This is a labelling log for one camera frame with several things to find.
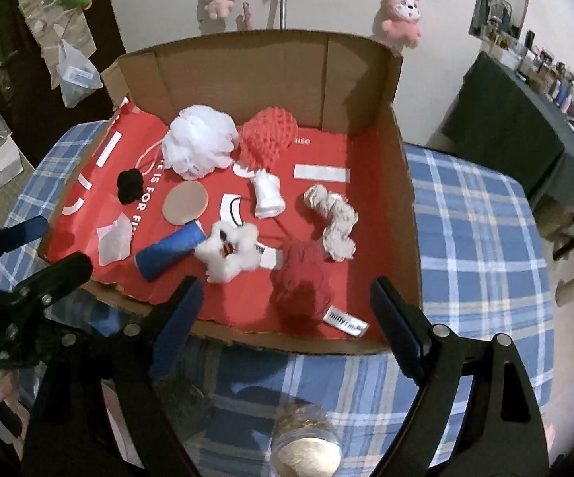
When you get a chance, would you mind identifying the white mesh bath pouf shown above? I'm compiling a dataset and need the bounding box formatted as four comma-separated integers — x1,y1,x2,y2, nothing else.
135,104,242,180

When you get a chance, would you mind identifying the beige knit rope toy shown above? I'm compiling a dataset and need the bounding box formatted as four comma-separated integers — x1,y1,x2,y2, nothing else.
303,184,360,262

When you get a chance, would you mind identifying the blue plaid blanket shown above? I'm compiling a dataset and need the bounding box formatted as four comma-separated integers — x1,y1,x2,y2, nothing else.
0,119,556,477

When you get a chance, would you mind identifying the desk with dark cloth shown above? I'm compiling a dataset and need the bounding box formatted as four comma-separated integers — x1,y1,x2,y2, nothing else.
438,52,574,200

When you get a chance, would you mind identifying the cardboard box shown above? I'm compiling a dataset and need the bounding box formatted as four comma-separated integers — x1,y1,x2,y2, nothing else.
38,30,424,359

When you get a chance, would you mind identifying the dark wooden door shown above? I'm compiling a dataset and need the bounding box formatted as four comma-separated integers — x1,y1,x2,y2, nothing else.
0,0,126,160

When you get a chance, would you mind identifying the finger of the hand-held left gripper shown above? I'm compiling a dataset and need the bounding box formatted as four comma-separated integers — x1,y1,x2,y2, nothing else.
0,216,50,279
0,252,93,309

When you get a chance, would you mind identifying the red crochet ball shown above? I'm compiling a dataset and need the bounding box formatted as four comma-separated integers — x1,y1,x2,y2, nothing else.
239,107,298,170

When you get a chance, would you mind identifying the black fluffy pom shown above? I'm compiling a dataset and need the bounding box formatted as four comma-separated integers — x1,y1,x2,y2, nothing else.
118,169,146,206

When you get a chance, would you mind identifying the row of cosmetics bottles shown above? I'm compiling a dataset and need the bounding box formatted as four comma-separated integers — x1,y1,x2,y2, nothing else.
513,30,574,132

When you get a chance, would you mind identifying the wall mirror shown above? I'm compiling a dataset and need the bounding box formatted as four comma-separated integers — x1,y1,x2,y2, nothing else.
468,0,536,41

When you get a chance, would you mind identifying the blue cloth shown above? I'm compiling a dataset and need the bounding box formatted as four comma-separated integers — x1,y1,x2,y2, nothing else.
135,221,207,279

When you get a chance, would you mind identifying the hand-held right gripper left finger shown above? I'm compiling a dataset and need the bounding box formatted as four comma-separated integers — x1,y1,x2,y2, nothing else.
18,275,205,477

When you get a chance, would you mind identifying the beige powder puff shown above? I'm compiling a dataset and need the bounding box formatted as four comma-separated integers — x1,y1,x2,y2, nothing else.
161,181,209,227

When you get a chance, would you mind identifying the white packet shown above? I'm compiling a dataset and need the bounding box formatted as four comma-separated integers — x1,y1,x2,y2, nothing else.
95,215,136,266

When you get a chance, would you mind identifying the clear plastic jar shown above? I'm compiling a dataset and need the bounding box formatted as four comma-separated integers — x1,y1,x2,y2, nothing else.
269,401,343,477

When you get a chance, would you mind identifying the brass door handle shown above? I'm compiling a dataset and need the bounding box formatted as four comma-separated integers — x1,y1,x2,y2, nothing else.
0,45,21,78

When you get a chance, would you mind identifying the red printed paper liner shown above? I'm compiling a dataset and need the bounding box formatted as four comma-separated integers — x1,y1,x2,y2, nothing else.
43,99,392,343

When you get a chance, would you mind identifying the white plush toy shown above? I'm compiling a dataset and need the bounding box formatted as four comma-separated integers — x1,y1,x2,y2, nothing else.
193,222,263,284

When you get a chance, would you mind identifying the clear plastic bag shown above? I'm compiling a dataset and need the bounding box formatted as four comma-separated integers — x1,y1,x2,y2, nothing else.
55,37,105,109

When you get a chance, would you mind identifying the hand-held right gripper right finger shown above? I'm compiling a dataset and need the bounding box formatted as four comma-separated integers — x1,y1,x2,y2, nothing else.
369,277,551,477

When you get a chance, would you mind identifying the hanging fabric organizer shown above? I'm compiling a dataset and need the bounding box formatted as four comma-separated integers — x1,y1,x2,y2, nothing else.
3,0,93,90

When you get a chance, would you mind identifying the pink plush with white face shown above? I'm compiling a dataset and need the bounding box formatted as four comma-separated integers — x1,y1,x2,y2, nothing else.
374,0,424,50

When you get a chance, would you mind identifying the red plush rabbit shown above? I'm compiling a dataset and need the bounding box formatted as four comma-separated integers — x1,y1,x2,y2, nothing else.
227,198,371,339

